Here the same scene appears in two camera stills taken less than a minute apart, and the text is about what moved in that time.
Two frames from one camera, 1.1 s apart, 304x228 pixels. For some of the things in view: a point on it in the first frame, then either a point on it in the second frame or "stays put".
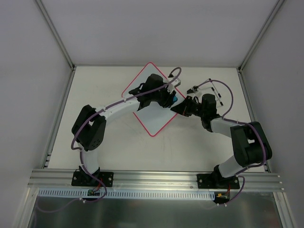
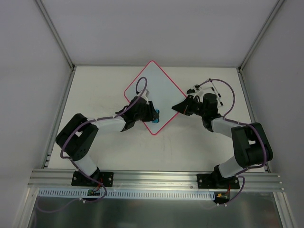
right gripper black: (190, 107) stays put
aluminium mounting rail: (50, 179) stays put
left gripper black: (166, 100) to (150, 111)
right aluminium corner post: (278, 5) stays put
